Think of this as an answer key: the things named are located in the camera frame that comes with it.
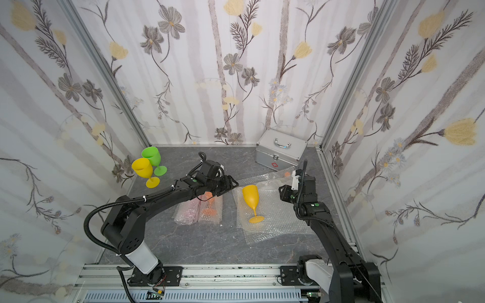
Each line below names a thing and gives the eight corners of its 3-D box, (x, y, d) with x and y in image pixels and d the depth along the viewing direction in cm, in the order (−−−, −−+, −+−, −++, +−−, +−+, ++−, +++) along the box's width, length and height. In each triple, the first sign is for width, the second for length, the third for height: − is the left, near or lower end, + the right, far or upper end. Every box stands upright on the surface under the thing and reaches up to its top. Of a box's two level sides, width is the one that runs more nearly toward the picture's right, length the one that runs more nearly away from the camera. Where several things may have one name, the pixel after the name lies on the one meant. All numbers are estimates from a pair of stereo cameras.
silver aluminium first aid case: (253, 164, 114) (254, 146, 102) (266, 145, 125) (268, 126, 112) (292, 180, 107) (298, 162, 94) (301, 158, 117) (308, 139, 105)
